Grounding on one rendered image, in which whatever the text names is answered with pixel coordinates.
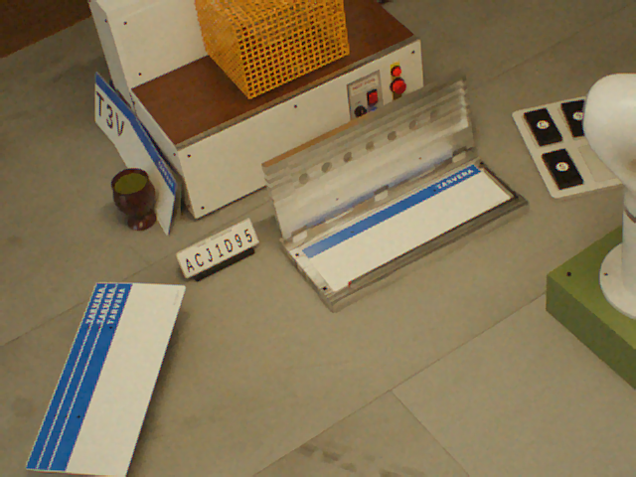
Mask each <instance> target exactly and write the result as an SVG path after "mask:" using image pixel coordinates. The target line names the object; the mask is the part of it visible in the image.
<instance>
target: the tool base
mask: <svg viewBox="0 0 636 477"><path fill-rule="evenodd" d="M471 150H472V147H470V148H468V149H466V148H465V147H464V148H460V149H458V150H456V151H454V152H453V157H451V158H449V159H447V160H445V161H441V162H439V163H437V164H435V165H434V170H433V171H431V172H429V173H428V174H426V175H424V176H422V177H420V178H418V179H416V180H414V181H412V182H410V183H409V182H408V179H406V180H404V181H402V182H401V183H399V184H397V185H395V186H393V187H380V188H379V189H377V190H376V191H374V193H375V195H374V196H373V197H371V198H369V199H367V200H365V201H363V202H361V203H359V204H357V205H355V206H353V212H351V213H347V214H345V215H343V216H341V217H339V218H337V219H335V220H333V221H331V222H329V223H327V224H326V223H325V222H326V221H323V222H321V223H319V224H317V225H314V226H312V227H310V228H308V229H306V228H305V227H304V228H303V227H302V228H300V229H299V230H297V231H295V232H293V233H291V234H292V237H291V238H286V239H283V238H280V239H279V245H280V247H281V248H282V249H283V251H284V252H285V253H286V254H287V256H288V257H289V258H290V259H291V261H292V262H293V263H294V264H295V265H296V266H297V267H298V268H299V271H300V272H301V273H302V274H303V276H304V277H305V278H306V279H307V281H308V282H309V283H310V284H311V286H312V287H313V288H314V289H315V290H316V291H317V292H318V293H319V294H320V296H321V297H322V298H323V299H324V301H325V303H326V304H327V306H328V307H329V308H330V309H331V310H332V312H333V313H335V312H337V311H339V310H341V309H342V308H344V307H346V306H348V305H350V304H351V303H353V302H355V301H357V300H359V299H361V298H362V297H364V296H366V295H368V294H370V293H372V292H374V291H376V290H379V289H381V288H383V287H384V286H386V285H388V284H390V283H392V282H394V281H396V280H398V279H400V278H402V277H403V276H404V275H406V274H408V273H410V272H412V271H414V270H416V269H418V268H420V267H422V266H424V265H426V264H429V263H430V262H432V261H434V260H436V259H438V258H440V257H442V256H444V255H446V254H447V253H449V252H451V251H453V250H455V249H456V248H458V247H460V246H462V245H464V244H466V243H468V242H469V241H471V240H473V239H477V238H479V237H480V236H482V235H484V234H486V233H488V232H489V231H491V230H493V229H495V228H497V227H499V226H501V225H503V224H504V223H506V222H508V221H509V220H511V219H513V218H515V217H517V216H519V215H521V214H523V213H527V212H528V211H529V202H528V201H527V200H526V199H524V198H522V197H521V196H520V195H519V194H518V193H517V192H516V191H515V190H513V189H512V188H511V187H509V186H508V185H507V184H506V183H505V181H504V180H503V179H502V178H500V177H499V176H498V175H497V174H496V173H495V172H494V171H493V170H492V169H491V168H490V167H489V166H488V165H486V164H485V163H483V164H480V163H479V162H480V161H481V160H480V158H479V156H478V155H476V154H475V153H473V152H472V151H471ZM470 164H475V165H476V166H477V167H478V168H479V170H480V171H482V172H483V168H484V167H487V168H488V169H489V170H490V171H491V172H492V173H493V174H494V175H496V176H497V177H498V178H499V179H500V180H501V181H502V182H503V183H504V184H505V186H506V187H509V188H510V189H511V190H512V191H515V192H516V193H515V194H516V195H517V196H518V197H519V201H517V202H515V203H513V204H511V205H509V206H508V207H506V208H505V209H503V210H501V211H499V212H497V213H493V214H491V215H489V216H487V217H485V218H483V219H482V220H480V221H479V222H477V223H475V224H473V225H471V226H469V227H467V228H465V229H463V230H461V231H459V232H457V233H456V234H454V235H453V236H451V237H449V238H444V239H442V240H440V241H438V242H436V243H434V244H432V245H431V246H429V247H428V248H426V249H424V250H422V251H420V252H418V253H416V254H414V255H412V256H410V257H408V258H406V259H405V260H403V261H402V262H400V263H398V264H394V265H392V266H390V267H388V268H386V269H384V270H382V271H380V272H379V273H377V274H376V275H374V276H372V277H370V278H368V279H366V280H364V281H362V282H360V283H358V284H356V285H354V286H353V287H350V286H349V285H348V286H346V287H344V288H342V289H340V290H336V291H335V290H332V289H331V287H330V286H329V285H328V284H327V283H326V281H325V279H324V278H323V277H322V275H321V274H320V273H319V272H318V271H317V269H316V268H315V267H314V266H313V264H311V263H310V262H309V261H308V259H307V258H306V257H305V256H304V255H303V253H302V252H301V249H302V248H304V247H306V246H308V245H310V244H312V243H314V242H316V241H318V240H320V239H324V238H326V237H328V236H330V235H332V234H334V233H336V232H338V231H340V230H342V229H344V228H346V227H348V226H350V225H351V224H353V223H355V222H357V221H359V220H361V219H363V218H365V217H367V216H369V215H371V214H373V213H376V212H378V211H380V210H382V209H384V208H386V207H388V206H390V205H392V204H394V203H396V202H398V201H400V200H402V199H403V198H405V197H407V196H409V195H411V194H413V193H415V192H417V191H419V190H421V189H423V188H425V187H428V186H430V185H432V184H434V183H436V182H437V181H439V180H441V179H443V178H445V177H447V176H449V175H451V174H453V173H454V172H456V171H458V170H460V169H462V168H464V167H466V166H468V165H470ZM483 173H484V172H483ZM484 174H485V173H484ZM485 175H486V174H485ZM486 176H487V175H486ZM487 177H488V176H487ZM488 178H489V177H488ZM489 179H490V178H489ZM490 180H491V179H490ZM491 181H492V180H491ZM492 182H493V181H492ZM493 183H494V182H493ZM494 184H495V183H494ZM495 185H496V184H495ZM496 186H498V185H496ZM498 187H499V186H498ZM296 253H299V256H295V254H296ZM324 287H326V288H327V290H323V288H324Z"/></svg>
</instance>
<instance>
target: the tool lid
mask: <svg viewBox="0 0 636 477"><path fill-rule="evenodd" d="M434 109H437V114H436V116H435V117H433V118H430V113H431V112H432V111H433V110H434ZM413 120H416V126H415V127H414V128H413V129H409V128H408V126H409V124H410V123H411V122H412V121H413ZM391 131H395V132H396V135H395V136H394V137H393V138H391V139H388V135H389V133H390V132H391ZM372 140H373V141H374V146H373V147H372V148H371V149H369V150H367V149H366V145H367V143H368V142H370V141H372ZM472 146H474V137H473V129H472V121H471V112H470V105H469V97H468V88H467V81H466V73H465V72H463V71H461V70H458V71H456V72H454V73H453V74H451V75H449V76H447V77H444V78H442V79H439V80H437V81H435V82H433V83H431V84H427V85H425V86H423V87H421V88H419V89H417V90H415V91H413V92H411V93H408V94H406V95H404V96H403V97H401V98H399V99H397V100H395V101H393V102H390V103H388V104H386V105H384V106H382V107H380V108H378V109H375V110H372V111H370V112H368V113H366V114H364V115H362V116H360V117H358V118H356V119H354V120H351V121H350V122H348V123H346V124H344V125H342V126H340V127H338V128H336V129H333V130H331V131H329V132H327V133H325V134H324V135H320V136H318V137H315V138H313V139H311V140H309V141H307V142H305V143H303V144H301V145H299V146H297V147H295V148H293V149H291V150H289V151H287V152H285V153H283V154H281V155H278V156H276V157H274V158H273V159H271V160H269V161H265V162H263V163H261V167H262V171H263V175H264V179H265V182H266V186H267V189H268V193H269V197H270V200H271V204H272V207H273V214H274V218H275V221H276V225H277V229H278V233H279V236H280V237H281V238H282V239H289V238H291V237H292V234H291V233H293V232H295V231H297V230H299V229H300V228H302V227H305V228H306V229H308V228H310V227H312V226H314V225H317V224H319V223H321V222H323V221H326V222H325V223H326V224H327V223H329V222H331V221H333V220H335V219H337V218H339V217H341V216H343V215H345V214H347V213H351V212H353V206H355V205H357V204H359V203H361V202H363V201H365V200H367V199H369V198H371V197H373V196H374V195H375V193H374V191H376V190H377V189H379V188H380V187H384V186H387V187H393V186H395V185H397V184H399V183H401V182H402V181H404V180H406V179H408V182H409V183H410V182H412V181H414V180H416V179H418V178H420V177H422V176H424V175H426V174H428V173H429V172H431V171H433V170H434V165H435V164H437V163H439V162H441V161H445V160H447V159H449V158H451V157H453V152H454V151H456V150H458V149H460V148H462V147H465V148H466V149H468V148H470V147H472ZM348 152H351V153H352V155H351V159H349V160H347V161H345V160H344V156H345V155H346V153H348ZM325 162H329V163H330V165H329V167H328V169H327V170H325V171H322V166H323V164H324V163H325ZM303 173H307V178H306V180H305V181H303V182H299V176H300V175H301V174H303Z"/></svg>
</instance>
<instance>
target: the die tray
mask: <svg viewBox="0 0 636 477"><path fill-rule="evenodd" d="M581 99H583V100H585V96H582V97H578V98H573V99H569V100H564V101H560V102H556V103H552V104H547V105H543V106H538V107H533V108H530V109H525V110H516V111H514V112H513V113H512V119H513V121H514V123H515V125H516V127H517V129H518V132H519V134H520V136H521V137H522V139H523V141H524V143H525V145H526V147H527V149H528V151H529V153H530V155H531V159H532V161H533V163H534V165H535V167H536V169H537V171H538V173H539V175H540V177H541V179H542V181H543V183H544V185H545V187H546V188H547V191H548V193H549V195H550V197H551V199H552V200H553V201H556V202H558V201H562V200H567V199H571V198H575V197H580V196H583V195H588V194H592V193H597V192H601V191H606V190H609V189H614V188H623V187H624V185H623V184H622V183H621V182H620V181H619V180H618V179H617V178H616V177H615V176H614V175H613V174H612V173H611V172H610V171H609V170H608V169H607V168H606V166H605V164H604V163H603V162H601V161H600V160H599V159H598V158H597V156H596V155H595V154H594V152H593V151H592V149H591V148H590V146H589V144H588V142H587V140H586V138H585V136H578V137H573V136H572V134H571V132H570V130H569V127H568V125H567V123H566V120H565V118H564V115H563V113H562V111H561V109H560V104H561V103H564V102H570V101H576V100H581ZM542 108H546V109H547V110H548V111H549V113H550V115H551V116H552V118H553V120H554V122H555V124H556V128H557V130H558V131H559V133H560V135H561V136H562V141H561V142H556V143H553V144H549V145H545V146H541V147H539V145H538V143H537V141H536V139H535V137H534V136H533V135H532V133H531V131H530V127H529V125H528V123H527V122H526V120H525V118H524V112H526V111H530V110H538V109H542ZM562 148H565V150H566V152H567V153H568V155H569V157H570V159H571V160H572V162H573V163H574V165H575V166H576V168H577V170H578V171H579V173H580V175H581V178H582V180H583V182H582V185H581V186H577V187H569V188H565V189H561V190H559V189H558V187H557V186H556V182H555V180H554V179H553V177H552V175H551V173H550V171H549V169H548V168H547V166H546V164H545V162H544V161H543V160H542V154H544V153H548V152H552V151H556V150H559V149H562Z"/></svg>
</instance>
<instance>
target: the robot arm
mask: <svg viewBox="0 0 636 477"><path fill-rule="evenodd" d="M581 125H582V129H583V133H584V136H585V138H586V140H587V142H588V144H589V146H590V148H591V149H592V151H593V152H594V154H595V155H596V156H597V158H598V159H599V160H600V161H601V162H603V163H604V164H605V166H606V168H607V169H608V170H609V171H610V172H611V173H612V174H613V175H614V176H615V177H616V178H617V179H618V180H619V181H620V182H621V183H622V184H623V185H624V211H623V239H622V243H621V244H619V245H618V246H616V247H615V248H614V249H613V250H612V251H611V252H610V253H609V254H608V255H607V256H606V258H605V260H604V262H603V264H602V266H601V269H600V284H601V289H602V290H603V293H604V295H605V297H606V299H607V301H608V302H609V303H610V304H611V305H612V306H613V307H614V308H615V309H616V310H617V311H619V312H620V313H622V314H623V315H627V316H629V317H631V318H633V319H636V75H632V74H617V75H611V76H607V77H605V78H603V79H601V80H600V81H598V82H597V83H596V84H595V85H593V86H592V88H591V89H590V91H589V92H588V93H587V94H586V96H585V101H584V104H583V108H582V117H581Z"/></svg>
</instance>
